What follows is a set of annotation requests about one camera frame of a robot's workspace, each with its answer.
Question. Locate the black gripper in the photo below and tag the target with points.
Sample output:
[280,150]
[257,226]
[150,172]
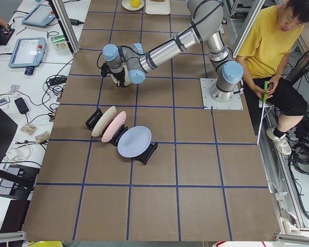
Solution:
[119,76]

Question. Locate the cream ceramic bowl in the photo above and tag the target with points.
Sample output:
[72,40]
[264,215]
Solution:
[127,81]

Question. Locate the yellow lemon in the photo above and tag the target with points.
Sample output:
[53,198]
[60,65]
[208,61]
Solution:
[135,3]

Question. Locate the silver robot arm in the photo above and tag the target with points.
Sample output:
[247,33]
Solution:
[131,62]

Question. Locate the cream plate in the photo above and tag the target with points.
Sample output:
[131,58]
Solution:
[104,121]

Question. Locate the pink plate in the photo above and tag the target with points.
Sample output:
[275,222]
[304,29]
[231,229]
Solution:
[113,127]

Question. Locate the lavender blue plate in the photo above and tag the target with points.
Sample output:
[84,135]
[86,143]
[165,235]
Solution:
[134,141]

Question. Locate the green white box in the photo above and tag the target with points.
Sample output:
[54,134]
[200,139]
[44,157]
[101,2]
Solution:
[59,42]

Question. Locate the black power adapter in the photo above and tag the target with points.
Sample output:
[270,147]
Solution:
[75,22]

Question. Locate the white round plate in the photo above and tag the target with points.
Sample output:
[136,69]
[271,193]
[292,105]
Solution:
[126,5]

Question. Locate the white rectangular tray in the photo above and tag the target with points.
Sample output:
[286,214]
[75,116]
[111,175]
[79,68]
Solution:
[157,7]

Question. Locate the black dish rack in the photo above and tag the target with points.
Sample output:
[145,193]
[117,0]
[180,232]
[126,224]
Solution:
[143,158]

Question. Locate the near teach pendant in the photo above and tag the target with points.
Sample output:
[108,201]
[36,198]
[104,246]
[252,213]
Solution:
[28,52]

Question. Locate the teach pendant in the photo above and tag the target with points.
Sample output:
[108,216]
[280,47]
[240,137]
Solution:
[28,52]
[41,16]

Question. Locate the bag of nuts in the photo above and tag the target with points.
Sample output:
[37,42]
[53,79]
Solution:
[42,138]
[29,129]

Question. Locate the far teach pendant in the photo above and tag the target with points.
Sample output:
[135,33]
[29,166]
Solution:
[41,16]

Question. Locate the black phone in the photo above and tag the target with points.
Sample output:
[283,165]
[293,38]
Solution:
[21,105]

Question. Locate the black monitor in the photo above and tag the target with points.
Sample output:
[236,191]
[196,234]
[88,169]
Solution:
[0,144]

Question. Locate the person in yellow shirt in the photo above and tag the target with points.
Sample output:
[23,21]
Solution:
[264,56]

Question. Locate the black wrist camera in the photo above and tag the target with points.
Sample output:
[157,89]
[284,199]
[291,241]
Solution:
[104,69]

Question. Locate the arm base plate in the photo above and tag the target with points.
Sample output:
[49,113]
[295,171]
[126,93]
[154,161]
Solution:
[214,99]

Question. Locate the aluminium frame post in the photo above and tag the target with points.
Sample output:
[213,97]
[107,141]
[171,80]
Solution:
[65,24]

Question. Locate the green handled stick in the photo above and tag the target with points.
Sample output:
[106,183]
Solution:
[262,103]

